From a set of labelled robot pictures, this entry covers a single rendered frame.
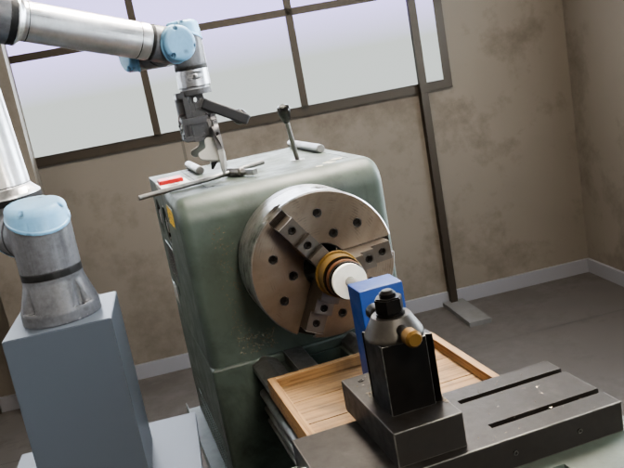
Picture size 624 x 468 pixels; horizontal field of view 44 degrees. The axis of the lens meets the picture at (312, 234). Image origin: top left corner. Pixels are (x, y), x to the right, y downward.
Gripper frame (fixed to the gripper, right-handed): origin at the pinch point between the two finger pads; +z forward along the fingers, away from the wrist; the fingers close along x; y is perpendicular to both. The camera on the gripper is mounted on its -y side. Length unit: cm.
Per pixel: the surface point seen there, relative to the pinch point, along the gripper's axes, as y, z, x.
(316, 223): -11.8, 10.6, 32.0
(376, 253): -22.2, 19.0, 36.0
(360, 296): -8, 18, 64
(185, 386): 8, 128, -198
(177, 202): 12.9, 3.1, 12.6
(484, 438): -12, 31, 96
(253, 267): 2.7, 16.5, 32.0
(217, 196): 4.3, 3.4, 14.1
